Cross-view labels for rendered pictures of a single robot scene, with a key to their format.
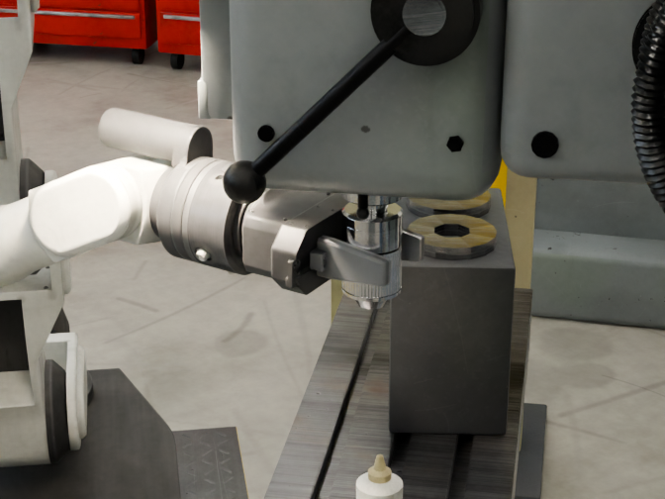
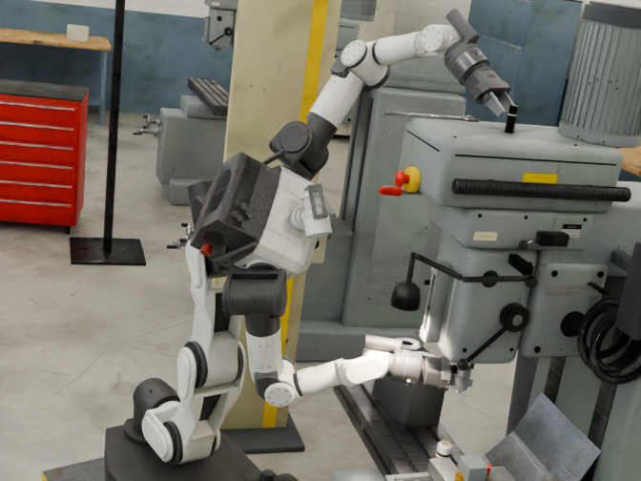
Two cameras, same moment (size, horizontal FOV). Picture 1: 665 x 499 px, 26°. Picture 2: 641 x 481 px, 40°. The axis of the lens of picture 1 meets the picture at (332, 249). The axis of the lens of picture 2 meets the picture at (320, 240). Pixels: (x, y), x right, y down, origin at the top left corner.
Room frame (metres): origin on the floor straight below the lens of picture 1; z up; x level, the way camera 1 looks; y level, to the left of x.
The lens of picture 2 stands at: (-0.65, 1.34, 2.27)
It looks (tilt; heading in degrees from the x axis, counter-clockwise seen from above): 19 degrees down; 332
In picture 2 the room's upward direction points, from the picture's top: 8 degrees clockwise
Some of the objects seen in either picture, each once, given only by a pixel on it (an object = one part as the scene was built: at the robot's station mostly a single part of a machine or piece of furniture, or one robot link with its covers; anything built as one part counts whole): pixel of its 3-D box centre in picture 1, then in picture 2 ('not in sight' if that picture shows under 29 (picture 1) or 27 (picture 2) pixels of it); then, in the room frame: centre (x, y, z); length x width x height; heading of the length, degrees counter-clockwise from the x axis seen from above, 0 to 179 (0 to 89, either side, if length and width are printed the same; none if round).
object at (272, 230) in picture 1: (273, 230); (425, 370); (1.08, 0.05, 1.23); 0.13 x 0.12 x 0.10; 149
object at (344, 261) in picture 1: (349, 265); (460, 381); (1.00, -0.01, 1.23); 0.06 x 0.02 x 0.03; 59
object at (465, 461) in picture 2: not in sight; (471, 471); (0.88, -0.01, 1.04); 0.06 x 0.05 x 0.06; 172
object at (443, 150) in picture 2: not in sight; (507, 163); (1.03, -0.05, 1.81); 0.47 x 0.26 x 0.16; 80
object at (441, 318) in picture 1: (446, 299); (409, 380); (1.38, -0.12, 1.03); 0.22 x 0.12 x 0.20; 178
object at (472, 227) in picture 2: not in sight; (507, 216); (1.02, -0.07, 1.68); 0.34 x 0.24 x 0.10; 80
